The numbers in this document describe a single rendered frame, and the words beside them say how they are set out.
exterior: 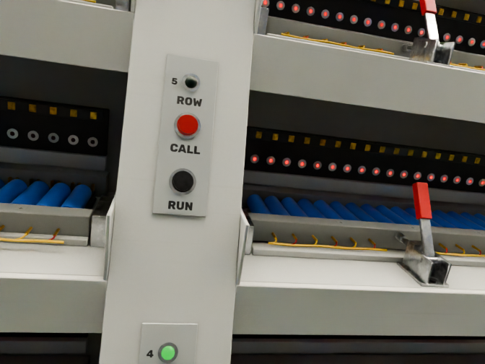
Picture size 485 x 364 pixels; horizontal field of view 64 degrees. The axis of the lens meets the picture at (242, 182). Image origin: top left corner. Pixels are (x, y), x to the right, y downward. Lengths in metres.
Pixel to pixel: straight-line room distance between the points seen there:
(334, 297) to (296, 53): 0.20
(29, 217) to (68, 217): 0.03
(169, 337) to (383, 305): 0.18
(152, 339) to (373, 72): 0.28
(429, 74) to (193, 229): 0.25
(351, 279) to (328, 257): 0.04
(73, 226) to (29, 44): 0.14
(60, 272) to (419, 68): 0.34
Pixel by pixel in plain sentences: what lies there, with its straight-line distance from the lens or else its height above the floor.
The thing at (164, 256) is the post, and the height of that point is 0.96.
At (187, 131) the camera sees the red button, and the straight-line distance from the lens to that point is 0.30.
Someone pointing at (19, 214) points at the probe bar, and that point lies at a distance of 0.36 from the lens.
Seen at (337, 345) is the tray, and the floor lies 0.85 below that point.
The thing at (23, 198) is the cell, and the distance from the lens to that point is 0.40.
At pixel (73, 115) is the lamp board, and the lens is 0.47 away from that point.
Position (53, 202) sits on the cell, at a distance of 0.39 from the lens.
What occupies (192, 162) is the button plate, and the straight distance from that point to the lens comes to 0.30.
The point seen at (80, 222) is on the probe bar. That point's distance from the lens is 0.35.
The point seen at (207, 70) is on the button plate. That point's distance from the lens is 0.32.
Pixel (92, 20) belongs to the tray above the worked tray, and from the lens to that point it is 0.34.
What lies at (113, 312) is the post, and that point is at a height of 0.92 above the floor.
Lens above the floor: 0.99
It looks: 6 degrees up
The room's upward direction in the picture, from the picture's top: 4 degrees clockwise
